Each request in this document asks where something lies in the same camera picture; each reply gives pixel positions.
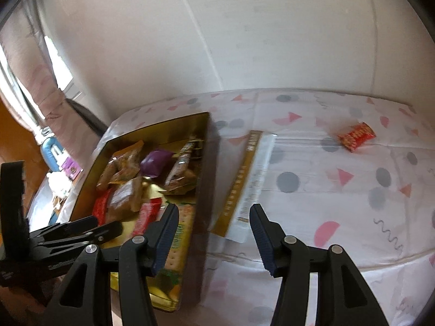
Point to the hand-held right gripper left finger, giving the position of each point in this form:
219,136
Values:
166,241

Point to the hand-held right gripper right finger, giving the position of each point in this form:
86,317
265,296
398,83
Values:
263,241

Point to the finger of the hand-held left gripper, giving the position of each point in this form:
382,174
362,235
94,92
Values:
64,229
102,234

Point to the yellow green cracker packet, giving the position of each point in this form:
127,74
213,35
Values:
183,231

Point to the large red snack packet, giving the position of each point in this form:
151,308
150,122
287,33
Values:
146,215

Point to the translucent brown pastry packet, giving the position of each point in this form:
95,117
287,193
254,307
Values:
124,197

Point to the dark brown snack packet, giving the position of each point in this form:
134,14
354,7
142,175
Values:
180,171

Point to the purple snack packet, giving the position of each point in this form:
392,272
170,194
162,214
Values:
154,163

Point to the gold box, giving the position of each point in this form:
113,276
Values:
159,132

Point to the orange snack packet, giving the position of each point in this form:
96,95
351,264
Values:
106,176
127,159

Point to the gold white box lid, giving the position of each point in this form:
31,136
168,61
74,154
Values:
251,183

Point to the small purple box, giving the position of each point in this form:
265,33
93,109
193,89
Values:
72,168

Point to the blue and white object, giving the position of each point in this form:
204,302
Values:
51,149

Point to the pale patterned curtain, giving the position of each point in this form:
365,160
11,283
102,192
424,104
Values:
30,88

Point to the small red candy packet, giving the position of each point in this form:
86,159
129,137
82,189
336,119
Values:
356,135

